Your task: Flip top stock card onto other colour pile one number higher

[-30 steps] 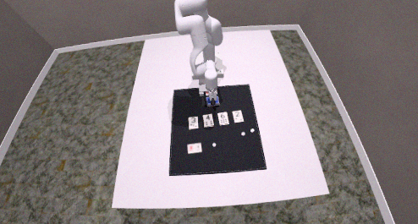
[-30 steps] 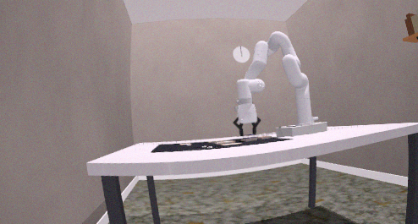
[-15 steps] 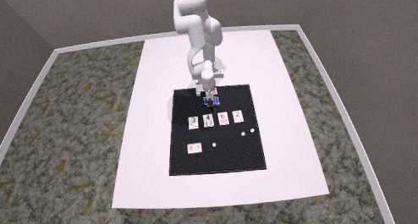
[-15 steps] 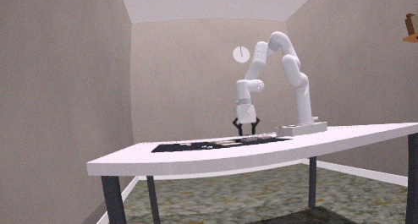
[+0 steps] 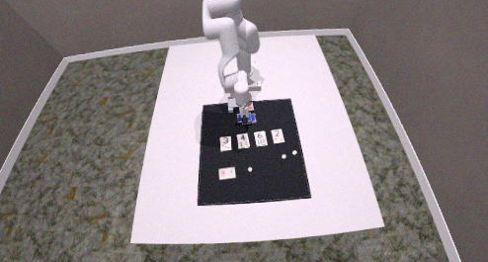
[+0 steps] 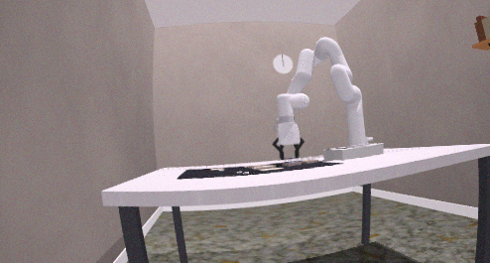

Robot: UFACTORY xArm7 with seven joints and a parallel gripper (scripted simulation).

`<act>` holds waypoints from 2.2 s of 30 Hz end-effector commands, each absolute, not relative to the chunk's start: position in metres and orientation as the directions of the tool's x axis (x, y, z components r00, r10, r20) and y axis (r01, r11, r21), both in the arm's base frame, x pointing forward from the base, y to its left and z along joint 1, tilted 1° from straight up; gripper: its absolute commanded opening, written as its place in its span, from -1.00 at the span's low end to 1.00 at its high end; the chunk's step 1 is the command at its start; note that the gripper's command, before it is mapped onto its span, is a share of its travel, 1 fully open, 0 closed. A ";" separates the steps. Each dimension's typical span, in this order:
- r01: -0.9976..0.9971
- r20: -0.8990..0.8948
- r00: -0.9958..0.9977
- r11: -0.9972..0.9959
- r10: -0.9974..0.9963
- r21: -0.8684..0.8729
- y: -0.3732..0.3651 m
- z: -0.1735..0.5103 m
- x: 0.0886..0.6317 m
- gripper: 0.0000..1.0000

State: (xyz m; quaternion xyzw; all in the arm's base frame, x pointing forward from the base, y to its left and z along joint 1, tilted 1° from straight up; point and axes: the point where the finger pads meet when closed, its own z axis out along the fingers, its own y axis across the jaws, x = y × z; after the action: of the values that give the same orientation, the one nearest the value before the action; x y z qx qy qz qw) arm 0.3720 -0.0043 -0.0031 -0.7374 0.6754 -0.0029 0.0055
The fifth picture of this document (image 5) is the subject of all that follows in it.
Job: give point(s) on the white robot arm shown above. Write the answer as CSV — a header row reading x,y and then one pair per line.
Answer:
x,y
228,31

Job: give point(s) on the blue-backed playing card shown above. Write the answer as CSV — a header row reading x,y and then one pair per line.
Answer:
x,y
253,118

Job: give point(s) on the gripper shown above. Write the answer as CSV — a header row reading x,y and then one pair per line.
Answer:
x,y
244,114

